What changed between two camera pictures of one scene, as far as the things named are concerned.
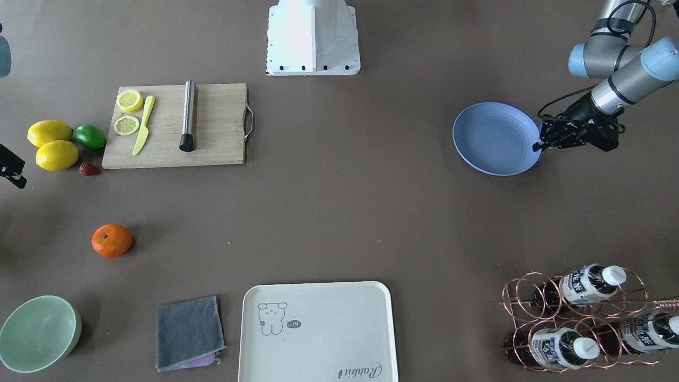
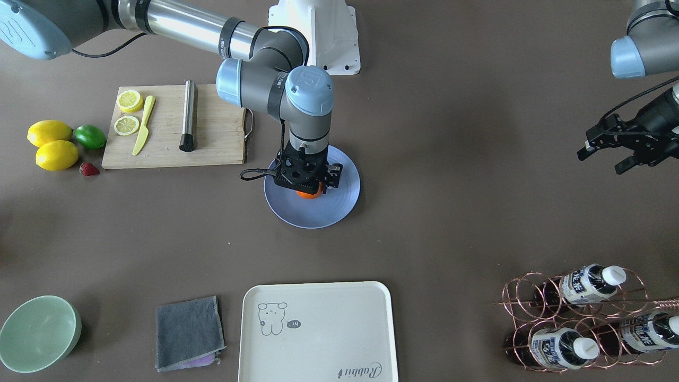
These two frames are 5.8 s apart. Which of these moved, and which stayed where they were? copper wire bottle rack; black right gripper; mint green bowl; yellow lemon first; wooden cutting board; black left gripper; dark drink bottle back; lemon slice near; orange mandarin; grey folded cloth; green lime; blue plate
Moved: blue plate; black left gripper; black right gripper; orange mandarin
Stayed: mint green bowl; copper wire bottle rack; yellow lemon first; wooden cutting board; dark drink bottle back; lemon slice near; green lime; grey folded cloth
